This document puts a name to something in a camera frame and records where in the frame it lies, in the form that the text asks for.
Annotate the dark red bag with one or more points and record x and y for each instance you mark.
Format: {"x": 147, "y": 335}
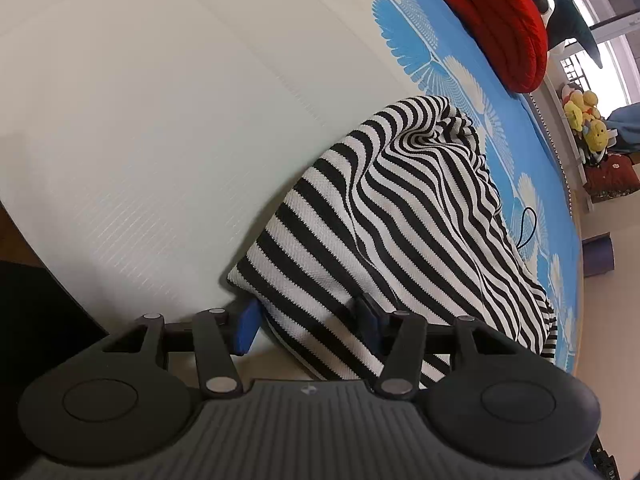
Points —
{"x": 612, "y": 174}

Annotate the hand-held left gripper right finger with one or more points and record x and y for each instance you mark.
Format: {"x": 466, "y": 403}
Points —
{"x": 372, "y": 317}

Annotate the blue white printed bed mat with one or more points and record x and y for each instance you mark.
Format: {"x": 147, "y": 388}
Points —
{"x": 150, "y": 125}

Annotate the teal shark plush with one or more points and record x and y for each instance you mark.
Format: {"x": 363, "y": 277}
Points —
{"x": 570, "y": 5}

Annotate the black white striped hoodie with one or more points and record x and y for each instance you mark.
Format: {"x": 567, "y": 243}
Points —
{"x": 400, "y": 220}

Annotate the yellow plush toy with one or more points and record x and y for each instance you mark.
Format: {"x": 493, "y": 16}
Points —
{"x": 580, "y": 107}
{"x": 597, "y": 136}

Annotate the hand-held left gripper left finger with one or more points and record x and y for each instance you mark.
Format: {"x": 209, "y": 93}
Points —
{"x": 246, "y": 327}

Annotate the white window ledge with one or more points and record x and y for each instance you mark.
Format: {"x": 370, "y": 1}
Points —
{"x": 562, "y": 125}

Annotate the purple box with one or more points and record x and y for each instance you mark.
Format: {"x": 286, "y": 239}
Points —
{"x": 598, "y": 256}

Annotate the red folded blanket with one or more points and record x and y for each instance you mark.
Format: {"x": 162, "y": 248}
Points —
{"x": 500, "y": 15}

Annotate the light blue cloth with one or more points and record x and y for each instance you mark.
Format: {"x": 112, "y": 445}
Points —
{"x": 625, "y": 127}

